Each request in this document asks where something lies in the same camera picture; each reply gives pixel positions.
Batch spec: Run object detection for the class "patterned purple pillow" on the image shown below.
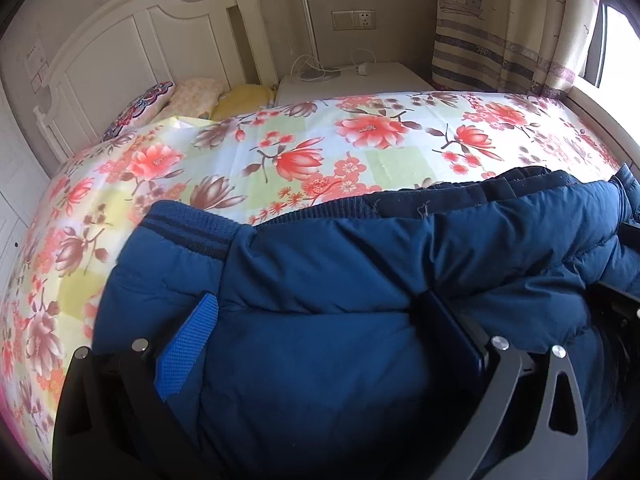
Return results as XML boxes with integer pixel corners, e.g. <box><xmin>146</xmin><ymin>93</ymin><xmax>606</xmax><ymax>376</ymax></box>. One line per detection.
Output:
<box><xmin>102</xmin><ymin>82</ymin><xmax>176</xmax><ymax>143</ymax></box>

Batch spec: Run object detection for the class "paper wall notice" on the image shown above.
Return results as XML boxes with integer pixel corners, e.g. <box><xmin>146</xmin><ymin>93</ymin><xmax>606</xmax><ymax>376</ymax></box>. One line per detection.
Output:
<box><xmin>22</xmin><ymin>45</ymin><xmax>49</xmax><ymax>93</ymax></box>

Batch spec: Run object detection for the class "blue quilted jacket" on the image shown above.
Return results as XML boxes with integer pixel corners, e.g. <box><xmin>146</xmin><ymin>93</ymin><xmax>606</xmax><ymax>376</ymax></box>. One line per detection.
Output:
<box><xmin>92</xmin><ymin>164</ymin><xmax>640</xmax><ymax>480</ymax></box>

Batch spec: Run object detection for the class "cream window ledge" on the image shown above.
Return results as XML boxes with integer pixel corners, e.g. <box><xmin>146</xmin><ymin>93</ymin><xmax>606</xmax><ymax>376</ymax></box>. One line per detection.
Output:
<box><xmin>570</xmin><ymin>84</ymin><xmax>640</xmax><ymax>166</ymax></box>

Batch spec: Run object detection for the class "silver desk lamp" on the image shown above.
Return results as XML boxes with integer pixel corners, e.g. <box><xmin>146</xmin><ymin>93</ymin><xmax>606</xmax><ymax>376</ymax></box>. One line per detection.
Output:
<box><xmin>292</xmin><ymin>0</ymin><xmax>342</xmax><ymax>81</ymax></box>

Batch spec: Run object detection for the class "floral quilt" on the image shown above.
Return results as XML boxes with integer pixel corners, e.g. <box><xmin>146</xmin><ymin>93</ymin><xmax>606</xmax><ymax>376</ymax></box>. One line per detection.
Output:
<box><xmin>0</xmin><ymin>90</ymin><xmax>640</xmax><ymax>463</ymax></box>

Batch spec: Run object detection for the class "printed curtain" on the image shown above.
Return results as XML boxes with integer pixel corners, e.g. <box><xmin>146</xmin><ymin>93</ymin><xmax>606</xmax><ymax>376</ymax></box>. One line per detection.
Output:
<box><xmin>432</xmin><ymin>0</ymin><xmax>607</xmax><ymax>102</ymax></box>

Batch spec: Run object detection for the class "window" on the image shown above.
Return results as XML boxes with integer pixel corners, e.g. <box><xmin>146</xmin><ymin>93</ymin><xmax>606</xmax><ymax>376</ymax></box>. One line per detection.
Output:
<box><xmin>590</xmin><ymin>0</ymin><xmax>640</xmax><ymax>97</ymax></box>

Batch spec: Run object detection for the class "yellow pillow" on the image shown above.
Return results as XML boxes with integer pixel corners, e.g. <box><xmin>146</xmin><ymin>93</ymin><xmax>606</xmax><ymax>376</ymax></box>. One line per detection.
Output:
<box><xmin>210</xmin><ymin>84</ymin><xmax>277</xmax><ymax>121</ymax></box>

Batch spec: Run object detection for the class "white wardrobe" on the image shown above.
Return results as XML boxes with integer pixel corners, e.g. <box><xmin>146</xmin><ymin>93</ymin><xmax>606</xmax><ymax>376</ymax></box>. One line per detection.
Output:
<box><xmin>0</xmin><ymin>95</ymin><xmax>51</xmax><ymax>291</ymax></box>

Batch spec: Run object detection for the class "cream pillow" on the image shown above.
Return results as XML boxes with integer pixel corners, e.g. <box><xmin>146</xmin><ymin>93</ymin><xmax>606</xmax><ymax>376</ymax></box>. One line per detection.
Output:
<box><xmin>165</xmin><ymin>77</ymin><xmax>226</xmax><ymax>121</ymax></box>

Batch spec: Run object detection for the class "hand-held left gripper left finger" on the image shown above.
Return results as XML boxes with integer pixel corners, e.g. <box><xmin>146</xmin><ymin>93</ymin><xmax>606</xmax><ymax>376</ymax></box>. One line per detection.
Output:
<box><xmin>52</xmin><ymin>292</ymin><xmax>221</xmax><ymax>480</ymax></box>

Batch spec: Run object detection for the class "wall socket panel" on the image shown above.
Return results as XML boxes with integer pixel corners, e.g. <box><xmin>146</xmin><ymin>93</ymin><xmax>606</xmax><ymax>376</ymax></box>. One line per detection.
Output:
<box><xmin>331</xmin><ymin>9</ymin><xmax>376</xmax><ymax>31</ymax></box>

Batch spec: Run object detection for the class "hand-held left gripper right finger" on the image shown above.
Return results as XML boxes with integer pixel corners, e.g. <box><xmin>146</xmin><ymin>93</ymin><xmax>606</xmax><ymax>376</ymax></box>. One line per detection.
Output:
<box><xmin>416</xmin><ymin>290</ymin><xmax>591</xmax><ymax>480</ymax></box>

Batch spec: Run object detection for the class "white bed headboard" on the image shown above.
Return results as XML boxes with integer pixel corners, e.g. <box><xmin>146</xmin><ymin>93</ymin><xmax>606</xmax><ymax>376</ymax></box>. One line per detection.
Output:
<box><xmin>32</xmin><ymin>0</ymin><xmax>281</xmax><ymax>161</ymax></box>

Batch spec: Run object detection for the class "white nightstand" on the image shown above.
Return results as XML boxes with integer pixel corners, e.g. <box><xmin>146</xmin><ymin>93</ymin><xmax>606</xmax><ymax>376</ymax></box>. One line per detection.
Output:
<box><xmin>275</xmin><ymin>62</ymin><xmax>432</xmax><ymax>107</ymax></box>

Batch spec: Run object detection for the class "white cable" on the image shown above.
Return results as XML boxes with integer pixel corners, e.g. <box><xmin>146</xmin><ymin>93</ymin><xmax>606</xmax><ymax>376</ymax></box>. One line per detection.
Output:
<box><xmin>292</xmin><ymin>47</ymin><xmax>375</xmax><ymax>79</ymax></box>

